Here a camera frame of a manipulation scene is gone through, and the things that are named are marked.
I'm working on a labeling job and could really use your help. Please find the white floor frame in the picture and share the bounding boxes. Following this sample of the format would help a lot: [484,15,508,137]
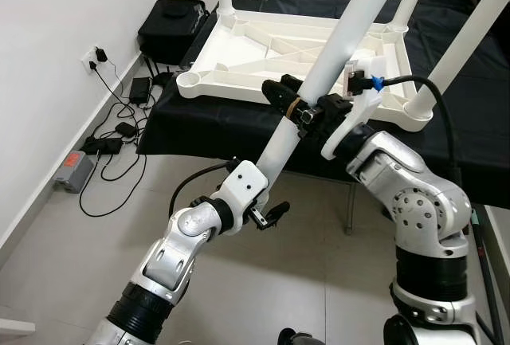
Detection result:
[0,320,37,336]

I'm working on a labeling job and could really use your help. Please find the robot right leg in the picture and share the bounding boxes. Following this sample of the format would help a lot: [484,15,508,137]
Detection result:
[279,329,328,345]

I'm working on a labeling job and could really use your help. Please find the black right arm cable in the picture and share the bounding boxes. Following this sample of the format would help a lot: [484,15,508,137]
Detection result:
[375,76,461,194]

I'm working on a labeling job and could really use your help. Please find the black power strip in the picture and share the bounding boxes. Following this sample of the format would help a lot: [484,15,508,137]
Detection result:
[80,136,124,156]

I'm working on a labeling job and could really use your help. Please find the black carry bag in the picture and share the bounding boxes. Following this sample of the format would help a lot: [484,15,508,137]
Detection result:
[137,0,210,65]

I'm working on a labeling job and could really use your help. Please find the grey box red label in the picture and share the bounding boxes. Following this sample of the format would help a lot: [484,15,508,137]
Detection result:
[54,150,96,193]

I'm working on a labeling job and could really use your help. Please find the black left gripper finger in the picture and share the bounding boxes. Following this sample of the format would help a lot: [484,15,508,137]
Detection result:
[259,200,292,230]

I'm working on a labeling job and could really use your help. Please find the grey metal table leg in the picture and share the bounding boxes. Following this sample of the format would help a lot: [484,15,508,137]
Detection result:
[345,182,357,236]

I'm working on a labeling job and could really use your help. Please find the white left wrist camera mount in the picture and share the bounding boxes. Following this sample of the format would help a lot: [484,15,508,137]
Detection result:
[209,162,269,214]

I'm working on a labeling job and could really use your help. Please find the small black power adapter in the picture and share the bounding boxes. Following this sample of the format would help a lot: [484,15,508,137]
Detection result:
[114,122,138,139]

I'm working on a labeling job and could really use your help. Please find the black table cloth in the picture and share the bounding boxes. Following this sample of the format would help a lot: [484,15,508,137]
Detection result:
[137,0,510,209]

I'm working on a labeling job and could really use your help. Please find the white plastic table top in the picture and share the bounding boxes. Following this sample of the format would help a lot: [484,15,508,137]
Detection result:
[175,9,433,132]

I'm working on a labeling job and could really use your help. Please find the black router with antennas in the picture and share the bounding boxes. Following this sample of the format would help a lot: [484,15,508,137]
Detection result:
[147,58,178,87]

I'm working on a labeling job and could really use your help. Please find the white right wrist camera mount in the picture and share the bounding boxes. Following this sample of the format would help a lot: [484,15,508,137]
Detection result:
[321,54,389,161]

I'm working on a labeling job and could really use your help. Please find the black floor rod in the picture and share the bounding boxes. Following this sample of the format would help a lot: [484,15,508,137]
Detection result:
[470,206,507,345]

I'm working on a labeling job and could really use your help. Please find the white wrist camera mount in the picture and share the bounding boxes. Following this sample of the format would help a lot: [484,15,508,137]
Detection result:
[321,54,389,161]
[209,162,269,214]

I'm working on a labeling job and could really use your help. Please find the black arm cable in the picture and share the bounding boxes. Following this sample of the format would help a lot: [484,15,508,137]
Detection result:
[167,160,240,218]
[375,76,461,194]

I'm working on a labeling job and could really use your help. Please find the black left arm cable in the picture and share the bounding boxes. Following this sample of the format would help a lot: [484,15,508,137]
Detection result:
[167,160,240,218]

